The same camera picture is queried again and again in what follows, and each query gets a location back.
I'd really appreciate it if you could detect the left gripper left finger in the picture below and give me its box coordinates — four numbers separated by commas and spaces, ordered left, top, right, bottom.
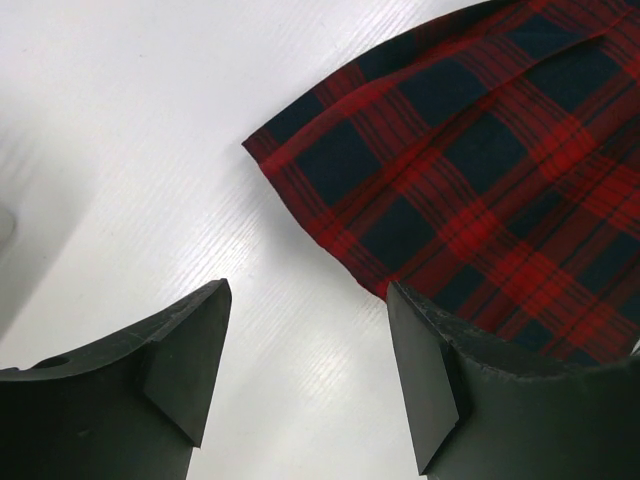
1, 279, 232, 479

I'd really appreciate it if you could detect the red plaid pleated skirt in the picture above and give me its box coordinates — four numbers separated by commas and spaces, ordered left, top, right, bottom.
243, 1, 639, 366

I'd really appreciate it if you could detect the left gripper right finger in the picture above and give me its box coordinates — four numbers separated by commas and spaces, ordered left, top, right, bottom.
386, 283, 639, 479

